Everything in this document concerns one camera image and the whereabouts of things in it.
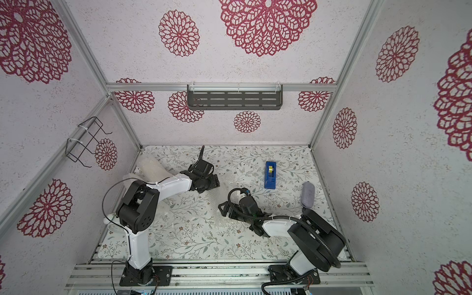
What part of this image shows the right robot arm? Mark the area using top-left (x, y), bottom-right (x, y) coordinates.
top-left (218, 188), bottom-right (346, 295)

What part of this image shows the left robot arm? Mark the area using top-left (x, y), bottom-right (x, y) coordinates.
top-left (104, 146), bottom-right (220, 287)

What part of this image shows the blue tape dispenser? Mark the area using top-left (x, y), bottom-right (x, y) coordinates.
top-left (264, 161), bottom-right (277, 189)

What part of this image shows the white alarm clock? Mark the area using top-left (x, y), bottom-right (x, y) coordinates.
top-left (103, 214), bottom-right (127, 234)

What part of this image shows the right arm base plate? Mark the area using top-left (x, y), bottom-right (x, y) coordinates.
top-left (268, 264), bottom-right (321, 285)

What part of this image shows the grey slotted wall shelf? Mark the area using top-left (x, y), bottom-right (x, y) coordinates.
top-left (186, 84), bottom-right (283, 111)

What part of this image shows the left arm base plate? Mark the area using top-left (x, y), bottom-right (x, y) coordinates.
top-left (119, 266), bottom-right (173, 286)

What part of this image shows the black wire wall rack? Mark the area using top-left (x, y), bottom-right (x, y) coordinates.
top-left (65, 116), bottom-right (112, 168)

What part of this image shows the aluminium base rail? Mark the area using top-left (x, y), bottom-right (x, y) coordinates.
top-left (65, 260), bottom-right (376, 295)

